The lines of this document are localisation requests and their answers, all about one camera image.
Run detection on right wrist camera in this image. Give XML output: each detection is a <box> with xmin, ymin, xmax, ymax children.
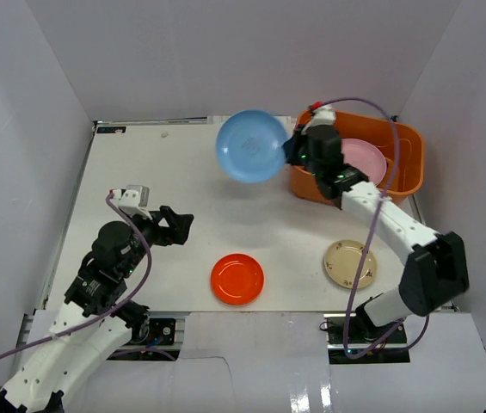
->
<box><xmin>307</xmin><ymin>102</ymin><xmax>336</xmax><ymax>127</ymax></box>

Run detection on papers at table back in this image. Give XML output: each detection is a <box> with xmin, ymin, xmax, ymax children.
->
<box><xmin>95</xmin><ymin>114</ymin><xmax>295</xmax><ymax>126</ymax></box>

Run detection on beige floral small plate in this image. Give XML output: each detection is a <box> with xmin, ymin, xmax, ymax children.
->
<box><xmin>323</xmin><ymin>240</ymin><xmax>378</xmax><ymax>289</ymax></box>

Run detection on blue round plate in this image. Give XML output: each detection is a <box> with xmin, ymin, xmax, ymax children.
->
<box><xmin>215</xmin><ymin>109</ymin><xmax>288</xmax><ymax>184</ymax></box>

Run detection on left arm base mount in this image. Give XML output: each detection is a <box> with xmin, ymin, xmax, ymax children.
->
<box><xmin>108</xmin><ymin>317</ymin><xmax>184</xmax><ymax>361</ymax></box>

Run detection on pink round plate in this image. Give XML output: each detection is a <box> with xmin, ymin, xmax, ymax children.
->
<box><xmin>341</xmin><ymin>139</ymin><xmax>387</xmax><ymax>185</ymax></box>

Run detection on orange round plate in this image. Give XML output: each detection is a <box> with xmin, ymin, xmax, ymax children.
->
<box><xmin>210</xmin><ymin>253</ymin><xmax>265</xmax><ymax>306</ymax></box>

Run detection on orange plastic bin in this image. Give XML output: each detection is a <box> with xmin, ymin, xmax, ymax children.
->
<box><xmin>289</xmin><ymin>110</ymin><xmax>425</xmax><ymax>205</ymax></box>

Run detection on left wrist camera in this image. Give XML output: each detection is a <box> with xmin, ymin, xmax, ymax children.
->
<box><xmin>109</xmin><ymin>185</ymin><xmax>151</xmax><ymax>219</ymax></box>

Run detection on black label sticker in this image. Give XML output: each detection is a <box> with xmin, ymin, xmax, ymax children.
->
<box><xmin>95</xmin><ymin>126</ymin><xmax>126</xmax><ymax>134</ymax></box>

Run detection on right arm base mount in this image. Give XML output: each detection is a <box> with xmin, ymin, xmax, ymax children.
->
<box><xmin>318</xmin><ymin>313</ymin><xmax>410</xmax><ymax>366</ymax></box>

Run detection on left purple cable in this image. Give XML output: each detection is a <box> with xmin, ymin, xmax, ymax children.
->
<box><xmin>0</xmin><ymin>188</ymin><xmax>153</xmax><ymax>382</ymax></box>

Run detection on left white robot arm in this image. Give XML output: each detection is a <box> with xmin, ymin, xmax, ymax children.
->
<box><xmin>0</xmin><ymin>206</ymin><xmax>194</xmax><ymax>412</ymax></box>

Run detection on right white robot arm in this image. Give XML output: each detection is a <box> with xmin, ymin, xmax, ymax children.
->
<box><xmin>284</xmin><ymin>125</ymin><xmax>470</xmax><ymax>343</ymax></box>

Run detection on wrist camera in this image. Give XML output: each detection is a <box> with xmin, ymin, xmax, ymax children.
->
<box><xmin>109</xmin><ymin>185</ymin><xmax>151</xmax><ymax>219</ymax></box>
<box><xmin>307</xmin><ymin>102</ymin><xmax>336</xmax><ymax>127</ymax></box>

